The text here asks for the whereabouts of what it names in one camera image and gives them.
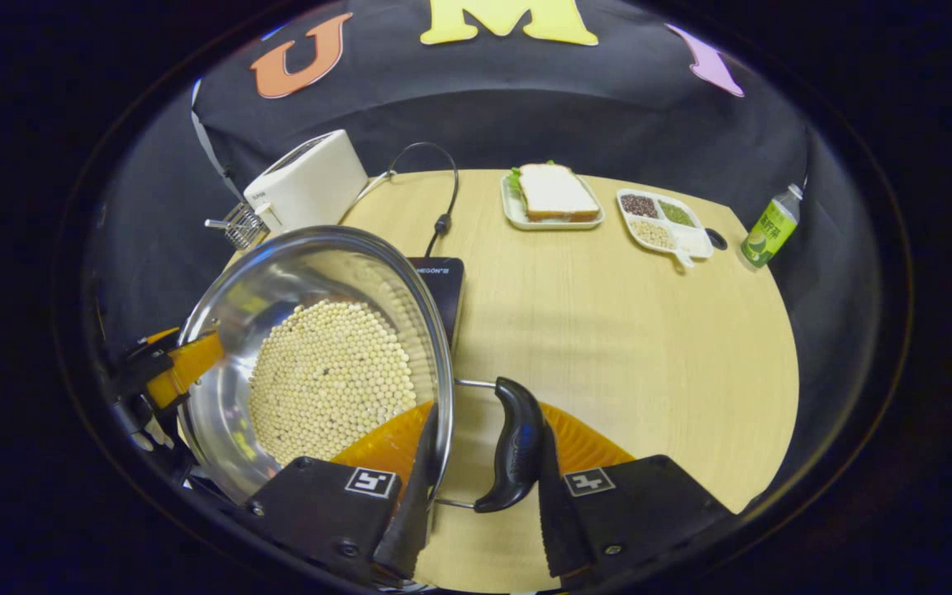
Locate white divided grain tray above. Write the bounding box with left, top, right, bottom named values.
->
left=616, top=188, right=716, bottom=269

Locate stainless steel pot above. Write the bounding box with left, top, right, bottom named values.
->
left=177, top=225, right=545, bottom=513

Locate black power cable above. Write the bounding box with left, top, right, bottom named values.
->
left=385, top=141, right=460, bottom=259

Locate black induction cooktop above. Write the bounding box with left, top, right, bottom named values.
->
left=406, top=256, right=465, bottom=352

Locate sandwich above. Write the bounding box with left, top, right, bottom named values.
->
left=509, top=161, right=602, bottom=222

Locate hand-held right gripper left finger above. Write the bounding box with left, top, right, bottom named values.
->
left=246, top=401, right=441, bottom=583

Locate small metal wire basket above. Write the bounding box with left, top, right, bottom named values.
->
left=205, top=202, right=270, bottom=251

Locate pile of soybeans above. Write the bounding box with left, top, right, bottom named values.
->
left=246, top=299, right=417, bottom=468

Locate white toaster power cable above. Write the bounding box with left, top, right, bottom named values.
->
left=338, top=169, right=396, bottom=226

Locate green drink bottle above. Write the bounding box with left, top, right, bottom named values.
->
left=740, top=183, right=804, bottom=269

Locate white toaster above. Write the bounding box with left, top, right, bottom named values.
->
left=243, top=130, right=369, bottom=240

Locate white rectangular plate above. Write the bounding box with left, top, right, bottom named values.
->
left=499, top=172, right=606, bottom=231

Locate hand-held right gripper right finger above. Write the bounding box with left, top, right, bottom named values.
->
left=536, top=402, right=733, bottom=579

